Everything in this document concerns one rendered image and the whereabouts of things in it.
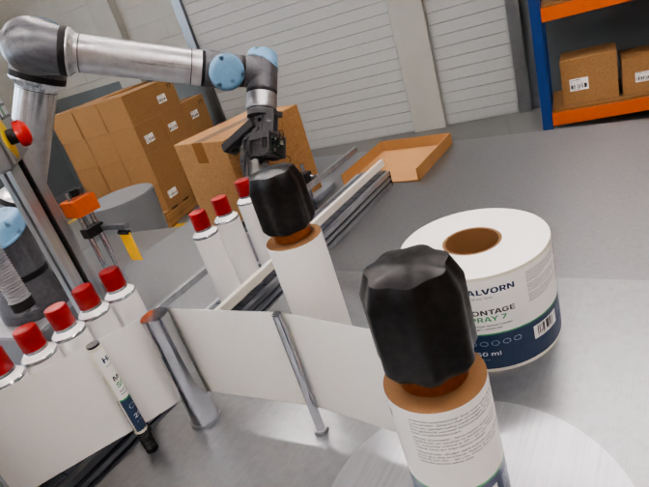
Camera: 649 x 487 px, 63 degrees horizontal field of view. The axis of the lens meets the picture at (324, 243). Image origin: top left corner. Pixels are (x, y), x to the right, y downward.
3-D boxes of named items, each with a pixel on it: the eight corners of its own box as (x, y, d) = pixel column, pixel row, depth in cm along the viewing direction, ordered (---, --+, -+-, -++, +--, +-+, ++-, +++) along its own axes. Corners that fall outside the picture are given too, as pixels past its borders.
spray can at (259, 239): (274, 269, 117) (242, 184, 109) (257, 269, 120) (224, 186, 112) (287, 257, 121) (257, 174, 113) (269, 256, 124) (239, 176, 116)
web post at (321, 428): (324, 438, 68) (277, 319, 61) (311, 435, 69) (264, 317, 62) (331, 426, 70) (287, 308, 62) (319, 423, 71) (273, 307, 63)
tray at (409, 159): (419, 181, 154) (416, 167, 153) (344, 186, 169) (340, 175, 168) (452, 143, 176) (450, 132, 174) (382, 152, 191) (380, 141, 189)
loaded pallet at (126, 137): (173, 227, 462) (115, 98, 416) (103, 238, 496) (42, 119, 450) (236, 175, 560) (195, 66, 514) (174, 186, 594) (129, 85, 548)
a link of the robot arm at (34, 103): (-19, 256, 122) (2, 7, 107) (0, 235, 135) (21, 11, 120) (39, 264, 126) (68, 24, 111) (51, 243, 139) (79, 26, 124)
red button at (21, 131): (-2, 126, 73) (20, 118, 74) (2, 124, 76) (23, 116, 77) (13, 152, 74) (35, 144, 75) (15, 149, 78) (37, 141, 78)
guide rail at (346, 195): (83, 447, 78) (77, 437, 77) (79, 445, 79) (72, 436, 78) (384, 165, 155) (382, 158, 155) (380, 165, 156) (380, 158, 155)
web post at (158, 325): (207, 433, 75) (152, 327, 68) (184, 427, 78) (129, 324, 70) (227, 410, 79) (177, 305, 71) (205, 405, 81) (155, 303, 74)
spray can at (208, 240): (236, 308, 106) (196, 217, 98) (216, 307, 109) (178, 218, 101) (250, 294, 110) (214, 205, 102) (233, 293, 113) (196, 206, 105)
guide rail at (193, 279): (40, 412, 80) (35, 404, 80) (36, 410, 81) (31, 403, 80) (358, 151, 157) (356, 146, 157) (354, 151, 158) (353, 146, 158)
